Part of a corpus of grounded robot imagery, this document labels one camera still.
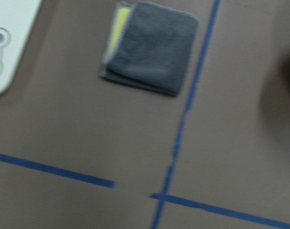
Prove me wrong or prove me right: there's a white bear tray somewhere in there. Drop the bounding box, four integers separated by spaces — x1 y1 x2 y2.
0 0 42 94

